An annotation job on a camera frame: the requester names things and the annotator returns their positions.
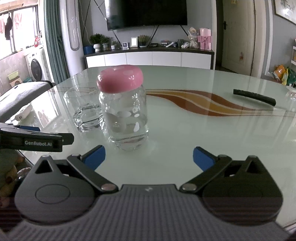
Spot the black remote control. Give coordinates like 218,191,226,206
233,89,276,106

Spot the white game controller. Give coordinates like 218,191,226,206
15,103,33,121

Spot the white washing machine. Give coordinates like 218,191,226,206
25,47,51,81

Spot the white interior door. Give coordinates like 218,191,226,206
222,0,255,75

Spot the clear drinking glass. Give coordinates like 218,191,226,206
63,85,103,132

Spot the green curtain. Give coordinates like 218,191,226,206
44,0,69,84

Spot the clear glass jar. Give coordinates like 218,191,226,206
99,86,149,151

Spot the framed wall painting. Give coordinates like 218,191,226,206
274,0,296,21

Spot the white photo frame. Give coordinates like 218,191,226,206
130,37,138,48

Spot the pink jar lid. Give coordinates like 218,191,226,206
97,65,144,94

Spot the grey sofa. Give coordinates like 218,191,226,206
1,81,56,123

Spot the black wall television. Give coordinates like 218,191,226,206
104,0,188,31

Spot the white standing air conditioner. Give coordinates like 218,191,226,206
59,0,85,76

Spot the potted plant white pot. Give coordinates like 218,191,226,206
89,33,103,52

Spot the pink gift box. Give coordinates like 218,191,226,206
198,28,212,50

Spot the white tv cabinet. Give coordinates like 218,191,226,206
84,47,215,70

